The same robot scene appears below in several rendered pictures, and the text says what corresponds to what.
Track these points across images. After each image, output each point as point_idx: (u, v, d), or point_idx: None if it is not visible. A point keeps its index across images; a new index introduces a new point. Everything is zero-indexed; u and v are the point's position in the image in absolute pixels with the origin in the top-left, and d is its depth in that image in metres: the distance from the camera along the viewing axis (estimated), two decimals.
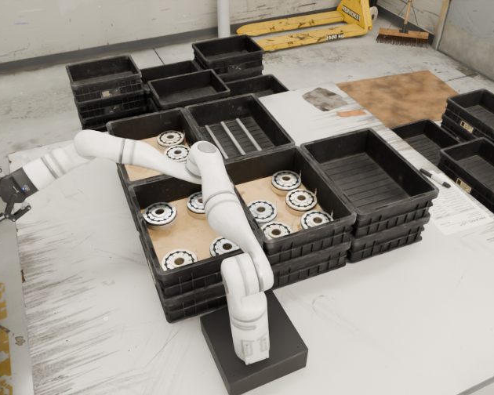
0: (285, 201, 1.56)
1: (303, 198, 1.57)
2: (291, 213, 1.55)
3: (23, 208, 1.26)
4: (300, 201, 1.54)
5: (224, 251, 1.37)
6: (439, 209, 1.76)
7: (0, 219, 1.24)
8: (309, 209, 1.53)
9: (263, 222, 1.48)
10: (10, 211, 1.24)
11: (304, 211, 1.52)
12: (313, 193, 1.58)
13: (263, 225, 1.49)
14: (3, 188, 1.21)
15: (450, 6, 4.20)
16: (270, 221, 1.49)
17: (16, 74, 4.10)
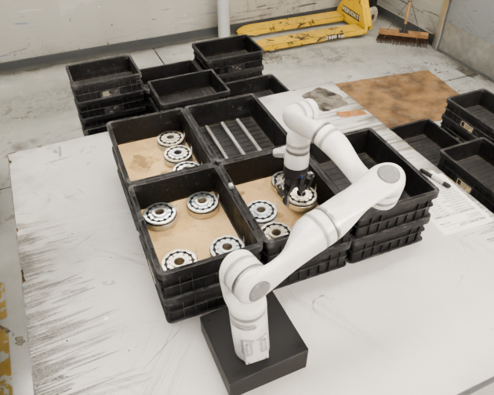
0: None
1: (303, 193, 1.56)
2: (291, 208, 1.53)
3: (310, 179, 1.50)
4: (300, 196, 1.53)
5: (224, 251, 1.38)
6: (439, 209, 1.76)
7: (302, 195, 1.54)
8: (309, 204, 1.51)
9: (263, 222, 1.48)
10: (303, 187, 1.51)
11: (304, 206, 1.51)
12: (313, 189, 1.56)
13: (263, 225, 1.49)
14: (292, 185, 1.47)
15: (450, 6, 4.20)
16: (270, 221, 1.49)
17: (16, 74, 4.10)
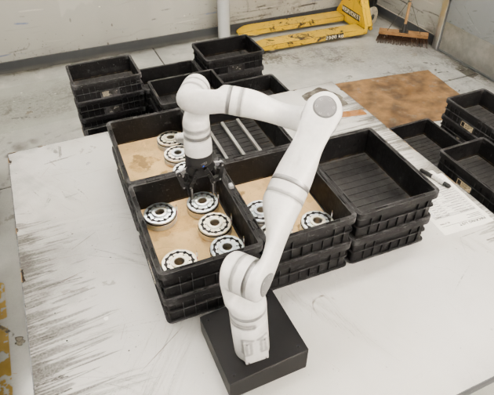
0: (197, 225, 1.47)
1: (217, 222, 1.49)
2: (202, 238, 1.46)
3: (219, 168, 1.33)
4: (212, 226, 1.46)
5: (224, 251, 1.38)
6: (439, 209, 1.76)
7: (214, 186, 1.37)
8: (219, 235, 1.44)
9: (263, 222, 1.48)
10: (212, 178, 1.34)
11: (214, 237, 1.44)
12: (229, 218, 1.49)
13: (263, 225, 1.49)
14: (196, 175, 1.30)
15: (450, 6, 4.20)
16: None
17: (16, 74, 4.10)
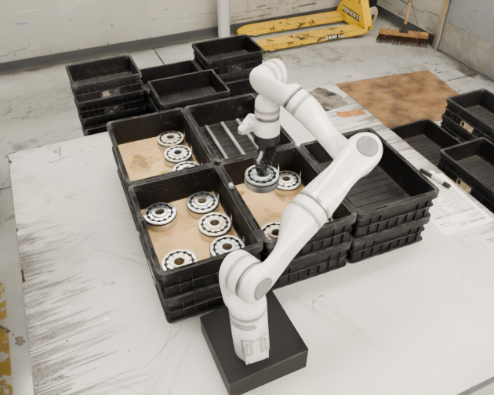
0: (197, 225, 1.47)
1: (217, 222, 1.49)
2: (202, 238, 1.46)
3: None
4: (212, 226, 1.46)
5: (224, 251, 1.38)
6: (439, 209, 1.76)
7: (270, 164, 1.46)
8: (219, 235, 1.44)
9: (265, 186, 1.39)
10: (272, 154, 1.44)
11: (214, 237, 1.44)
12: (229, 218, 1.49)
13: (264, 189, 1.39)
14: (270, 155, 1.38)
15: (450, 6, 4.20)
16: (272, 185, 1.39)
17: (16, 74, 4.10)
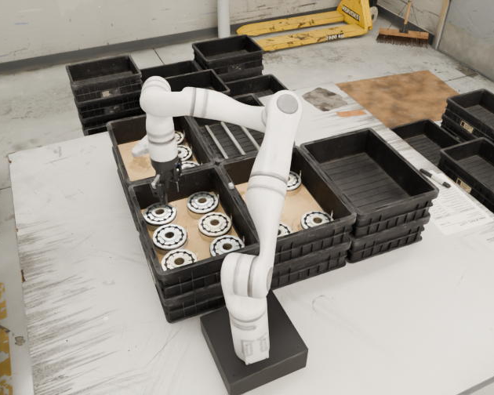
0: (197, 225, 1.47)
1: (217, 222, 1.49)
2: (202, 238, 1.46)
3: (179, 164, 1.34)
4: (212, 226, 1.46)
5: (224, 251, 1.38)
6: (439, 209, 1.76)
7: (177, 184, 1.38)
8: (219, 235, 1.44)
9: (170, 250, 1.40)
10: (176, 175, 1.35)
11: (214, 237, 1.44)
12: (229, 218, 1.49)
13: (170, 251, 1.40)
14: (168, 179, 1.29)
15: (450, 6, 4.20)
16: (177, 248, 1.40)
17: (16, 74, 4.10)
